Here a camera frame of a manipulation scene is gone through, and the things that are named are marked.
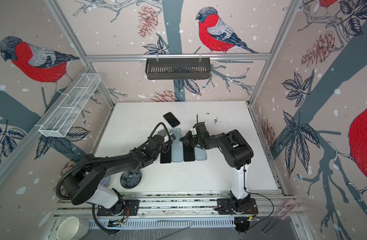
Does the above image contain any light blue phone case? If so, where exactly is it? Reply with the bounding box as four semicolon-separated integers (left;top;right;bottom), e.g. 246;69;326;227
170;128;182;143
171;142;184;163
195;148;207;161

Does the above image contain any black phone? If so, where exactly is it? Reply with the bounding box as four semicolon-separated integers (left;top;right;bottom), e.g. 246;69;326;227
160;149;172;164
183;145;196;162
157;129;167;137
163;112;180;128

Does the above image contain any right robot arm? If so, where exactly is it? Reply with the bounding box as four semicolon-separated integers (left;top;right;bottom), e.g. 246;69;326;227
179;122;257;214

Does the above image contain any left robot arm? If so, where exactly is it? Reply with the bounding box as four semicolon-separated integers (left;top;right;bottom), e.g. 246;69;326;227
55;134;176;209

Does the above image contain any dark flower-shaped dish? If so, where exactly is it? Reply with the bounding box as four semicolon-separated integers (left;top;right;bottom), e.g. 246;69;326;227
120;170;142;189

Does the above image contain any pink strip tool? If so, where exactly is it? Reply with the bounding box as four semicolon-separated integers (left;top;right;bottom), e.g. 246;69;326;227
277;203;299;220

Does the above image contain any white bowl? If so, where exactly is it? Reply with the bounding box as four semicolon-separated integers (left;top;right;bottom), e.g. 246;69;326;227
56;217;89;240

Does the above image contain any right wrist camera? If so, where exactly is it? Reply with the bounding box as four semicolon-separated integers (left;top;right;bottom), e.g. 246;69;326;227
191;126;201;136

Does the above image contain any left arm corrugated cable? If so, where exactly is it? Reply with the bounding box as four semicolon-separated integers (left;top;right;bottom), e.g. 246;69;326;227
55;121;172;201

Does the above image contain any black wall basket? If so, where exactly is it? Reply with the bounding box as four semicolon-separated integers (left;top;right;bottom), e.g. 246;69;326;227
145;58;211;80

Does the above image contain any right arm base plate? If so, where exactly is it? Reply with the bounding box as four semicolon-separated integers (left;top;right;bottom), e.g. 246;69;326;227
214;198;259;215

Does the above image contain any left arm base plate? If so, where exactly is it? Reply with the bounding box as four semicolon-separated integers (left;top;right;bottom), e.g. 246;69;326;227
97;200;140;217

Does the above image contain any white mesh wall basket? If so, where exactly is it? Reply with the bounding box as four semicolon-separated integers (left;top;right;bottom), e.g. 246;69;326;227
39;73;101;138

